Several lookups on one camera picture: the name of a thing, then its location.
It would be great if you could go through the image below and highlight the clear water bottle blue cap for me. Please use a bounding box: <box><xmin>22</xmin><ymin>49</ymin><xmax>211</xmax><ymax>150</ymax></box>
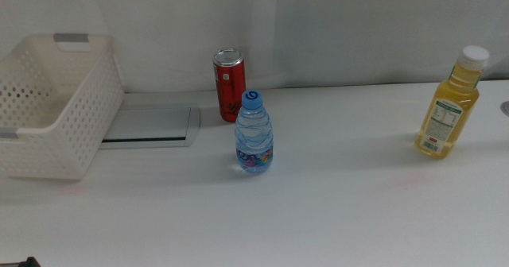
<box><xmin>234</xmin><ymin>89</ymin><xmax>274</xmax><ymax>176</ymax></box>

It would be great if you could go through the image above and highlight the red drink can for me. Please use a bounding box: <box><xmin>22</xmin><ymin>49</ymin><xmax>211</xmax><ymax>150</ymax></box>
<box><xmin>212</xmin><ymin>47</ymin><xmax>247</xmax><ymax>123</ymax></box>

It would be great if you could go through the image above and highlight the yellow juice bottle white cap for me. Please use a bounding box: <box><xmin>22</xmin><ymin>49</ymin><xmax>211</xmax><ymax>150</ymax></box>
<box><xmin>414</xmin><ymin>44</ymin><xmax>491</xmax><ymax>160</ymax></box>

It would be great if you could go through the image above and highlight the white fabric backdrop curtain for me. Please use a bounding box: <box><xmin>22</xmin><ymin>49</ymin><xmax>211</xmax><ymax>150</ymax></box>
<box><xmin>87</xmin><ymin>0</ymin><xmax>509</xmax><ymax>93</ymax></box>

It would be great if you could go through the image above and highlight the white perforated plastic basket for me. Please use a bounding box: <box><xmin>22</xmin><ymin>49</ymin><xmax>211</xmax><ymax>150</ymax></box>
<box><xmin>0</xmin><ymin>33</ymin><xmax>125</xmax><ymax>180</ymax></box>

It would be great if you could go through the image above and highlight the silver table cable hatch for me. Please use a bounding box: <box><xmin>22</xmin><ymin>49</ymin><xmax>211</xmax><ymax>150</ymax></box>
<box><xmin>99</xmin><ymin>103</ymin><xmax>202</xmax><ymax>150</ymax></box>

